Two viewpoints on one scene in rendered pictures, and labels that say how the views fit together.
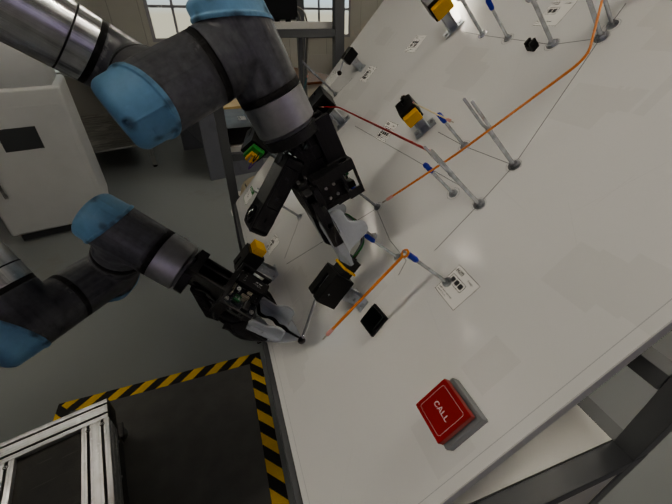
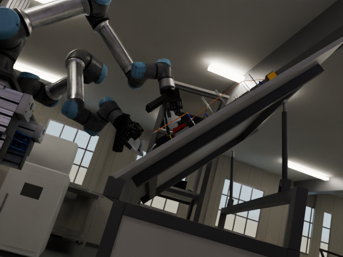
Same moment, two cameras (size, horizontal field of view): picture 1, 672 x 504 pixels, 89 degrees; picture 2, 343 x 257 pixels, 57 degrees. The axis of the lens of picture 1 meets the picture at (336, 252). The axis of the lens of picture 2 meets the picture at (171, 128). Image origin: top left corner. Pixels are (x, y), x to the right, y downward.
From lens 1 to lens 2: 117 cm
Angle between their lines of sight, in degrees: 55
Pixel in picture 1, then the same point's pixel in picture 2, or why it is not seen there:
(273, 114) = (164, 80)
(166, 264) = (117, 112)
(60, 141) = (48, 200)
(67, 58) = (127, 67)
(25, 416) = not seen: outside the picture
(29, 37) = (124, 61)
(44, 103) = (56, 179)
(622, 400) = not seen: outside the picture
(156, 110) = (142, 67)
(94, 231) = (105, 100)
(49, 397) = not seen: outside the picture
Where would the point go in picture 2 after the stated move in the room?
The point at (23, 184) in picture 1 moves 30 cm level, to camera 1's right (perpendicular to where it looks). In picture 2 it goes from (11, 214) to (31, 221)
